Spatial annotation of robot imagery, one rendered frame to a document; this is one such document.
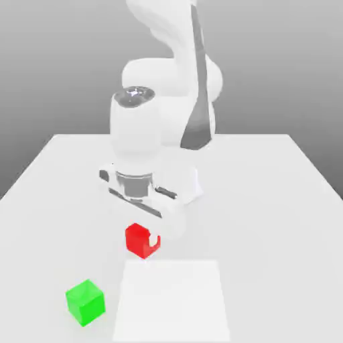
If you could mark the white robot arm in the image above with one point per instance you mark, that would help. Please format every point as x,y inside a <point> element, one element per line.
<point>136,134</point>

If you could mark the small red cube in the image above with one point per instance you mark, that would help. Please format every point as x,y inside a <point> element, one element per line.
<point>136,239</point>

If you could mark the small green cube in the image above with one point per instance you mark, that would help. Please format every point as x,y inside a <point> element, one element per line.
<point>85,302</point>

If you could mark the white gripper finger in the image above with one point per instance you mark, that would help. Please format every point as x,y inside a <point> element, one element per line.
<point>153,239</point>

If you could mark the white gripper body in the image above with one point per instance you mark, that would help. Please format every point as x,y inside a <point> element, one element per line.
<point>150,207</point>

